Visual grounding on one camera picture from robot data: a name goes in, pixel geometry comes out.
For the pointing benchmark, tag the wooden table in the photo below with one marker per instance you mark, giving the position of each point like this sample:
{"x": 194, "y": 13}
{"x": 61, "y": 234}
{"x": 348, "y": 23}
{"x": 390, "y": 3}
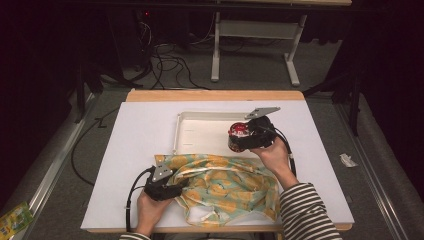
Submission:
{"x": 213, "y": 95}

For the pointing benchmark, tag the white plastic tray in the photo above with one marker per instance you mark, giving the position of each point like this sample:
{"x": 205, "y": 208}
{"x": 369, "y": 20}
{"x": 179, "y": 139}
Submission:
{"x": 203, "y": 133}

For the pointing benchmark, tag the person's left hand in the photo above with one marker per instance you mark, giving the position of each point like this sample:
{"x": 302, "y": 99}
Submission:
{"x": 150, "y": 213}

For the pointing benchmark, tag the person's right hand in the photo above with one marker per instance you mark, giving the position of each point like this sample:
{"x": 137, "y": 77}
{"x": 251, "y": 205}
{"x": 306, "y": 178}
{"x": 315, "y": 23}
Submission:
{"x": 276, "y": 160}

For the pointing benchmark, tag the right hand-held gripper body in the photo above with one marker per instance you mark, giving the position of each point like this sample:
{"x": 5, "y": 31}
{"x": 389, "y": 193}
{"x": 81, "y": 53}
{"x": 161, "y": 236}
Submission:
{"x": 261, "y": 135}

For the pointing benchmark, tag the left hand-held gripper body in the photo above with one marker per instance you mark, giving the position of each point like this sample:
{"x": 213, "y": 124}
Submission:
{"x": 161, "y": 188}

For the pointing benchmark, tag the green yellow packet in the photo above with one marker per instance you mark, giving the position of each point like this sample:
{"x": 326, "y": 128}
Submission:
{"x": 15, "y": 221}

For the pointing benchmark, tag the crumpled white paper scrap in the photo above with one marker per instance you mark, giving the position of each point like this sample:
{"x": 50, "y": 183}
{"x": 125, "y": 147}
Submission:
{"x": 348, "y": 160}

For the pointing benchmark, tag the white table cover sheet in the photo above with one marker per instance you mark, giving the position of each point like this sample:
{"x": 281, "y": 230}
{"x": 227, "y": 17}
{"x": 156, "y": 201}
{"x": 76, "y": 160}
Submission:
{"x": 140, "y": 133}

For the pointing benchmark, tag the white metal desk frame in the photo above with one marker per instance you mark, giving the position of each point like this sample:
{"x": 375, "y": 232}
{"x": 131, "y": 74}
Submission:
{"x": 256, "y": 30}

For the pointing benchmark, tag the metal floor rail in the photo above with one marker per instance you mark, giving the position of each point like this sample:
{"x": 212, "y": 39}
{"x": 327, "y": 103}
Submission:
{"x": 370, "y": 173}
{"x": 53, "y": 166}

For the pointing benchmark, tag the red can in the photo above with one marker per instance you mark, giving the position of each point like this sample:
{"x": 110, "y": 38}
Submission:
{"x": 237, "y": 133}

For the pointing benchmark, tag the dark metal stand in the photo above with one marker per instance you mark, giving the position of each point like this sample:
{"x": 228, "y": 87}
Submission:
{"x": 81, "y": 93}
{"x": 355, "y": 100}

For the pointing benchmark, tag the yellow green patterned cloth bag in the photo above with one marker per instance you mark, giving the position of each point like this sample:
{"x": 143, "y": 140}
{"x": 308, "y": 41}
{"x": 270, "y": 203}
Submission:
{"x": 230, "y": 190}

